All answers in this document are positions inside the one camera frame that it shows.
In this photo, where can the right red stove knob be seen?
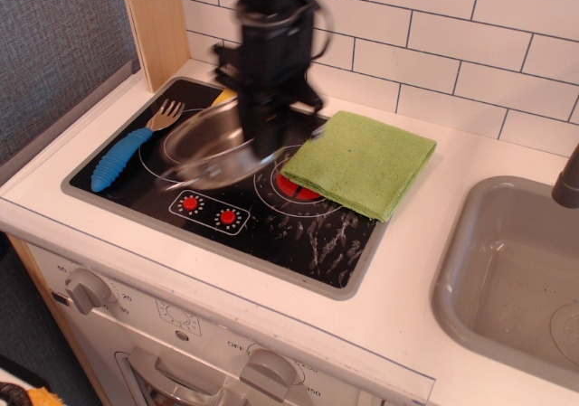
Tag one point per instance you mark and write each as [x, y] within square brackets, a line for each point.
[228, 217]

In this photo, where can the yellow plastic banana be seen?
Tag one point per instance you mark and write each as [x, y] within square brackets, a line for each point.
[225, 95]

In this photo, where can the wooden side panel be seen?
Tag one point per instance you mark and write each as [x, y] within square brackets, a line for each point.
[159, 32]

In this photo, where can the left red stove knob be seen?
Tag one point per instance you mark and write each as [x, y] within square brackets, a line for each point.
[190, 203]

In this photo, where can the fork with blue handle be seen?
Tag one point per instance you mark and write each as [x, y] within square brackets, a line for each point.
[112, 164]

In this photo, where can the red stove knob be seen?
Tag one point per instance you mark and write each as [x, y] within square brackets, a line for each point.
[228, 217]
[190, 203]

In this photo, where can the grey faucet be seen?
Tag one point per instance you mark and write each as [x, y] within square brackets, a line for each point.
[565, 192]

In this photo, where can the grey plastic sink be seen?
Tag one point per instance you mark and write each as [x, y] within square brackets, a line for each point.
[508, 284]

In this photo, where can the orange fuzzy object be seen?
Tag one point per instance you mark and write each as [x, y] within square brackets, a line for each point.
[43, 397]

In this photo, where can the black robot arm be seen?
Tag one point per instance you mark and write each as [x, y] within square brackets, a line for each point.
[273, 11]

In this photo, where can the grey oven door handle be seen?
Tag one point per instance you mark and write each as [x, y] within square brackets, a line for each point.
[172, 382]

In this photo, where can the left grey oven dial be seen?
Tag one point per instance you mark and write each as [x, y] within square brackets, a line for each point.
[86, 290]

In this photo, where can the black toy stovetop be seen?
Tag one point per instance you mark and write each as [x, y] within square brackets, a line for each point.
[281, 229]

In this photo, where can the green folded cloth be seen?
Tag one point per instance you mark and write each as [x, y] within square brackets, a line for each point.
[360, 163]

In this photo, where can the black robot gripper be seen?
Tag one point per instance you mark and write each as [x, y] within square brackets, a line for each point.
[269, 67]

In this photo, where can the stainless steel pot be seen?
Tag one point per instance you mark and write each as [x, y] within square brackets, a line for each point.
[209, 151]

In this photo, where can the right grey oven dial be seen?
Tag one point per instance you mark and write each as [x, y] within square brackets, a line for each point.
[269, 374]

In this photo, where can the grey oven dial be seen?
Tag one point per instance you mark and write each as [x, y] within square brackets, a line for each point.
[86, 290]
[269, 374]

